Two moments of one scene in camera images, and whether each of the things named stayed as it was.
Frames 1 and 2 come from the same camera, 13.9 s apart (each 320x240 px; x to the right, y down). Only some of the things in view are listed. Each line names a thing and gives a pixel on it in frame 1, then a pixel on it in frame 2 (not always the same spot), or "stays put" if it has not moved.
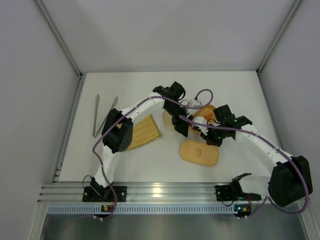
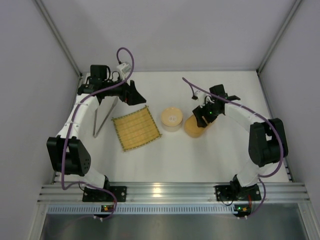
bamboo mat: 143,132 stays put
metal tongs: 98,98 stays put
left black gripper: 181,122 → 129,91
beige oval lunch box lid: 199,152 → 192,128
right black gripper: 210,135 → 207,115
